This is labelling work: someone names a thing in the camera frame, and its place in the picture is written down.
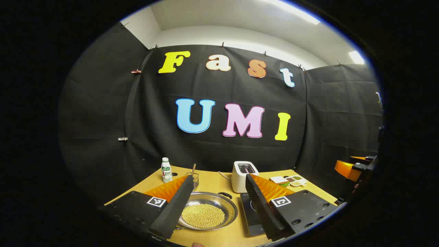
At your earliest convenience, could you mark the black induction cooktop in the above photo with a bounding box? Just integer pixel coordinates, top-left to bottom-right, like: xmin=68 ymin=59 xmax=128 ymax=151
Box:
xmin=239 ymin=193 xmax=275 ymax=237

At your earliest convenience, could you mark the white toaster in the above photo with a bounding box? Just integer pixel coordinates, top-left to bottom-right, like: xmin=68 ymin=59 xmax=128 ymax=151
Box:
xmin=231 ymin=161 xmax=259 ymax=193

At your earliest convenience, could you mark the white drink bottle green label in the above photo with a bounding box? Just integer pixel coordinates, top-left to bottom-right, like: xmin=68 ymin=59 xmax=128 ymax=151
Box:
xmin=161 ymin=157 xmax=173 ymax=184

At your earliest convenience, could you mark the pile of soybeans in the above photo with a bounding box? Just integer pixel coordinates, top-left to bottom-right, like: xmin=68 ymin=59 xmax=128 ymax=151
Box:
xmin=181 ymin=203 xmax=226 ymax=228

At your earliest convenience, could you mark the steel wire basket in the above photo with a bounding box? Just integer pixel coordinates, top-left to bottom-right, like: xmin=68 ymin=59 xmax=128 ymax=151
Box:
xmin=185 ymin=173 xmax=200 ymax=191

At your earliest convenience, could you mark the sandwich with lettuce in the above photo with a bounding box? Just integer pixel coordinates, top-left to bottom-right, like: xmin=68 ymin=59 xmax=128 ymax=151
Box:
xmin=269 ymin=176 xmax=290 ymax=187

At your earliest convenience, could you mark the ceiling light panel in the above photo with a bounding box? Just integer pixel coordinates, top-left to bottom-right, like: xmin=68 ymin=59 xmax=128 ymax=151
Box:
xmin=349 ymin=50 xmax=365 ymax=65

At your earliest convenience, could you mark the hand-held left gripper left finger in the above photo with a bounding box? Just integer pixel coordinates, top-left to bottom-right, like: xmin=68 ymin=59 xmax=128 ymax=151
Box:
xmin=99 ymin=175 xmax=195 ymax=240

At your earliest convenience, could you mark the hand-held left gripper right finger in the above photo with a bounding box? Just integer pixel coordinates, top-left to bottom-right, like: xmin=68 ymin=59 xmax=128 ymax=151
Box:
xmin=245 ymin=173 xmax=339 ymax=242

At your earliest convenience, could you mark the steel pot with black handles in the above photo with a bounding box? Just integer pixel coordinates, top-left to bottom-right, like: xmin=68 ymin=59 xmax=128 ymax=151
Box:
xmin=176 ymin=191 xmax=239 ymax=231

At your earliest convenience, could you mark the white divided dish of beans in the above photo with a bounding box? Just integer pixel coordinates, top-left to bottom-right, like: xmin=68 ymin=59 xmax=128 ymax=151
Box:
xmin=284 ymin=175 xmax=307 ymax=187

